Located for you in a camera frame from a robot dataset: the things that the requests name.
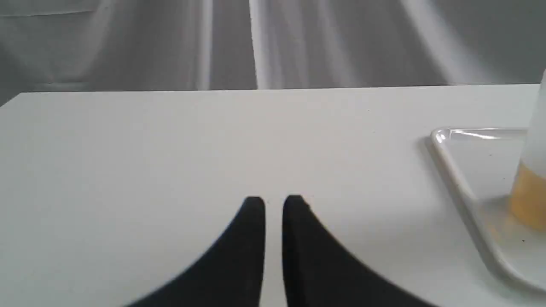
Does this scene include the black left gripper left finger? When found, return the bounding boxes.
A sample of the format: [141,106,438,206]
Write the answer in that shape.
[131,196,266,307]

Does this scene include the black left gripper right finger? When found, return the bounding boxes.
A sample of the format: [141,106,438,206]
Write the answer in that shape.
[282,195,430,307]

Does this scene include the clear plastic squeeze bottle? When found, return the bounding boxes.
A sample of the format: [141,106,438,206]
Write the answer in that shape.
[509,74,546,231]

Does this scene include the white plastic tray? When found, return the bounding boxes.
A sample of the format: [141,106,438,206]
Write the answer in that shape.
[430,127,545,297]

